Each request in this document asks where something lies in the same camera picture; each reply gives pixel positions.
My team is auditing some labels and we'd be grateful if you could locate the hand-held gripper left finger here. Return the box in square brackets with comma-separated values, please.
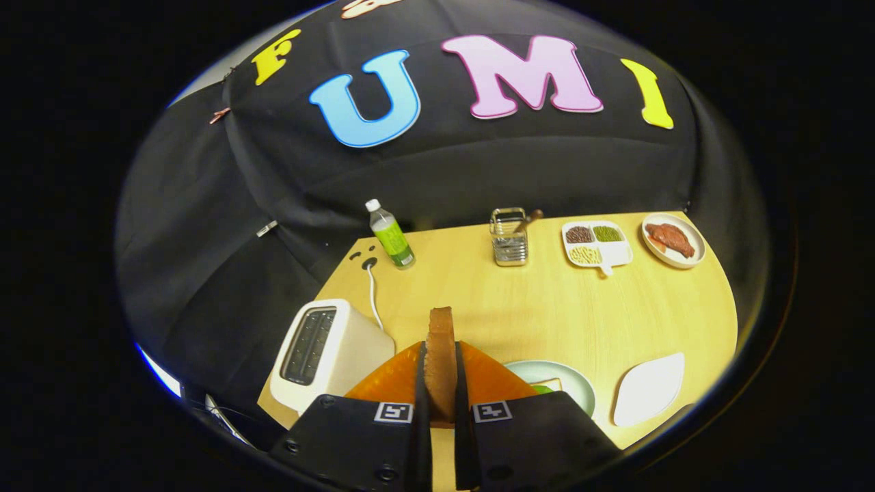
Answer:
[268, 342, 433, 491]

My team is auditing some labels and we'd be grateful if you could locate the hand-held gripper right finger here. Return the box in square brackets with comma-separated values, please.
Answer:
[455, 340, 623, 491]

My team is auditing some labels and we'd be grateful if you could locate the toasted bread slice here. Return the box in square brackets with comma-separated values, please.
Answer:
[424, 307, 457, 423]

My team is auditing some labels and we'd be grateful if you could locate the white toaster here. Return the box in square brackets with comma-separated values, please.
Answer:
[269, 299, 396, 415]

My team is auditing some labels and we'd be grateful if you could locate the pale green round plate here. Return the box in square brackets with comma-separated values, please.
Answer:
[506, 360, 595, 418]

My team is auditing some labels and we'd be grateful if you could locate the white square plate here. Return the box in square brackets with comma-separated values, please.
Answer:
[612, 353, 686, 428]

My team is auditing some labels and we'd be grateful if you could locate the green drink bottle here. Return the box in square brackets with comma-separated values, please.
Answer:
[365, 199, 416, 270]

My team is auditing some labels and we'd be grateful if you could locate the white divided dish with beans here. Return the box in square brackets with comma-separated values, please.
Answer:
[561, 220, 634, 276]

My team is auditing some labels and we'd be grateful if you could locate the lit monitor screen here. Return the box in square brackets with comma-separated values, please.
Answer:
[137, 344, 184, 398]

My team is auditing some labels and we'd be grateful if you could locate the brown steak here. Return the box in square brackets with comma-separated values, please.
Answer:
[646, 223, 695, 258]

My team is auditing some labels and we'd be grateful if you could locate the white round plate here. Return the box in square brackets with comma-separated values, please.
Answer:
[641, 213, 706, 269]

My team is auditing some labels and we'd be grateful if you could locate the white toaster cable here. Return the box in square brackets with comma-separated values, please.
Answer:
[362, 258, 385, 332]

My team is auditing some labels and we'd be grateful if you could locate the metal wire utensil holder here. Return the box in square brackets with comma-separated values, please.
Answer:
[489, 207, 529, 267]

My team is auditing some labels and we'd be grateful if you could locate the cluttered cables and equipment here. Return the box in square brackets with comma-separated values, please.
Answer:
[204, 394, 255, 446]

